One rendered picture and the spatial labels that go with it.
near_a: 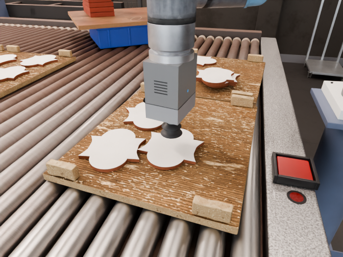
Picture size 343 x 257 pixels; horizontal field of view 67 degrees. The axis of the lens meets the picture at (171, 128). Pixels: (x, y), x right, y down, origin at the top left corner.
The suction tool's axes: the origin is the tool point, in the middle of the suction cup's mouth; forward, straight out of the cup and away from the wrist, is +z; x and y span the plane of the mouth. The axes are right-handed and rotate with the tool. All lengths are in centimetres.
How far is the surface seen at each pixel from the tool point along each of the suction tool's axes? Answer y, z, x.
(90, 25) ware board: -56, -6, -66
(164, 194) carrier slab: 12.0, 3.9, 4.3
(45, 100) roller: -8.2, 5.7, -45.1
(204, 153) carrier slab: -1.4, 3.9, 6.7
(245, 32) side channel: -117, 3, -8
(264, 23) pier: -388, 40, -30
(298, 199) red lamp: 1.5, 5.9, 24.7
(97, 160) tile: 10.3, 3.1, -10.5
